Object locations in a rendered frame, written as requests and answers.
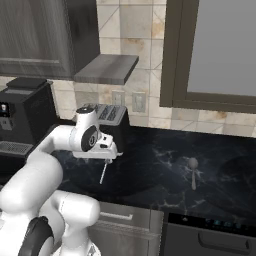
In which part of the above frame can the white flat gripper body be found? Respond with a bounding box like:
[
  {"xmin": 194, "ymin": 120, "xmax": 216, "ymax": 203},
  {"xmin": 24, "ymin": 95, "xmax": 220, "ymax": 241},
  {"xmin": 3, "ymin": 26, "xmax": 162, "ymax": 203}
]
[{"xmin": 72, "ymin": 148, "xmax": 124, "ymax": 161}]

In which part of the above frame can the silver spoon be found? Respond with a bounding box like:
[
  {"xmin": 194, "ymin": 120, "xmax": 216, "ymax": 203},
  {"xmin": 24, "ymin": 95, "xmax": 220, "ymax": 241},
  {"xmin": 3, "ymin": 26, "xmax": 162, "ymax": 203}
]
[{"xmin": 187, "ymin": 157, "xmax": 200, "ymax": 191}]

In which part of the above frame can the black and silver toaster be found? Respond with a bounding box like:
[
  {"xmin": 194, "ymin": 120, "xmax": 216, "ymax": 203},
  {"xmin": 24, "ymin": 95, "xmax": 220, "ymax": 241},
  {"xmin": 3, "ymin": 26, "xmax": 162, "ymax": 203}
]
[{"xmin": 80, "ymin": 102, "xmax": 131, "ymax": 155}]

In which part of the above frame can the grey drawer front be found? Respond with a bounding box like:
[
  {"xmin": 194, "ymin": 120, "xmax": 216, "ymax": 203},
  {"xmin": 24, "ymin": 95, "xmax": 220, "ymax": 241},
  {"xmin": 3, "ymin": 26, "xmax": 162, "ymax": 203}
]
[{"xmin": 95, "ymin": 200, "xmax": 165, "ymax": 236}]

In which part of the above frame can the black coffee machine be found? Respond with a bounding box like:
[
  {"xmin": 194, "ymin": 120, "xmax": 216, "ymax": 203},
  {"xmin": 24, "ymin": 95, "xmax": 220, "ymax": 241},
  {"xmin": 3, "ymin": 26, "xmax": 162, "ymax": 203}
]
[{"xmin": 0, "ymin": 76, "xmax": 60, "ymax": 169}]

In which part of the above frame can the grey cupboard door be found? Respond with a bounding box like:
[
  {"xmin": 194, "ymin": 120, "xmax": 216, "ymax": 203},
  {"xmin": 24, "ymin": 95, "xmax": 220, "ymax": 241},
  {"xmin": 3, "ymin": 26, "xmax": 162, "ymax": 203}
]
[{"xmin": 87, "ymin": 221, "xmax": 162, "ymax": 256}]

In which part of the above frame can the dark framed window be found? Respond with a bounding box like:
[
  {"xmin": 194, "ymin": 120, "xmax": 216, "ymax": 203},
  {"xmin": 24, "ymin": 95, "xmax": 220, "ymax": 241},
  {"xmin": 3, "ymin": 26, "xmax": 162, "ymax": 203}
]
[{"xmin": 159, "ymin": 0, "xmax": 256, "ymax": 115}]

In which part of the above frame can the silver drawer handle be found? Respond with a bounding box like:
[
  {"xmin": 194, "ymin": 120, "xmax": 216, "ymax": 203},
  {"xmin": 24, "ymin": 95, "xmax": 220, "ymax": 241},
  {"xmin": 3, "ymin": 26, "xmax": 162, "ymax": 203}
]
[{"xmin": 99, "ymin": 211, "xmax": 134, "ymax": 222}]

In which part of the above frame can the white wall outlet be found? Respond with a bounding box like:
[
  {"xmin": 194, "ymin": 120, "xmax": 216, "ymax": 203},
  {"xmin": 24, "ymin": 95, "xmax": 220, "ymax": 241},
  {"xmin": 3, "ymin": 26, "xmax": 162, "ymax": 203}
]
[
  {"xmin": 131, "ymin": 91, "xmax": 147, "ymax": 114},
  {"xmin": 111, "ymin": 89, "xmax": 126, "ymax": 107}
]

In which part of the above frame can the grey wall shelf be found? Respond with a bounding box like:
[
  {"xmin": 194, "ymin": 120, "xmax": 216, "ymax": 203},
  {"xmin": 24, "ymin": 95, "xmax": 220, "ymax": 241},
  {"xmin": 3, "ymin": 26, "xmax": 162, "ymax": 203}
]
[{"xmin": 73, "ymin": 53, "xmax": 140, "ymax": 86}]

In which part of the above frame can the dark wood wall cupboard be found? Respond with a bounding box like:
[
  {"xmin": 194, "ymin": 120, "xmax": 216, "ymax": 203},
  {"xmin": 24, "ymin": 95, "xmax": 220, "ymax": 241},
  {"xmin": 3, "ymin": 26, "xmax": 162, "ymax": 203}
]
[{"xmin": 0, "ymin": 0, "xmax": 101, "ymax": 81}]

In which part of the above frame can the black dishwasher handle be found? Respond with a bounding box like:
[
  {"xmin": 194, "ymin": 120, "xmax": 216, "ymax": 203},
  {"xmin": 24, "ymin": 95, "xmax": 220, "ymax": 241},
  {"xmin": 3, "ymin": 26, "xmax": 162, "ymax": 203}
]
[{"xmin": 197, "ymin": 231, "xmax": 252, "ymax": 252}]

